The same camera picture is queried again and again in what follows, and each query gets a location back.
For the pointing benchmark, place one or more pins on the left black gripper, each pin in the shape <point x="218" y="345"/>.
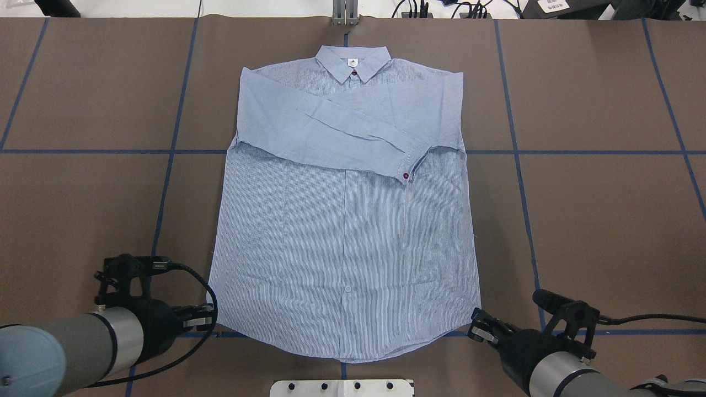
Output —
<point x="157" y="323"/>

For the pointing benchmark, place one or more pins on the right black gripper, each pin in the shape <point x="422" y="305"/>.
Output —
<point x="518" y="348"/>

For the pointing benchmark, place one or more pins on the light blue striped shirt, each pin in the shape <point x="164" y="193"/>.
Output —
<point x="345" y="228"/>

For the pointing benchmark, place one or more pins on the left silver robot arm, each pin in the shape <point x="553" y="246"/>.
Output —
<point x="60" y="357"/>

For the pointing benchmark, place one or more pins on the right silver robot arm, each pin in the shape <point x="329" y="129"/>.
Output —
<point x="556" y="360"/>

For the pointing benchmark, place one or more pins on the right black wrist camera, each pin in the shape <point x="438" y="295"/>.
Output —
<point x="572" y="326"/>

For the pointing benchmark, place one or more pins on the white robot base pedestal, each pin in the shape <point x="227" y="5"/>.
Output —
<point x="344" y="387"/>

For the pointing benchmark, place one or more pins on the aluminium frame post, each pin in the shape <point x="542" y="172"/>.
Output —
<point x="345" y="12"/>

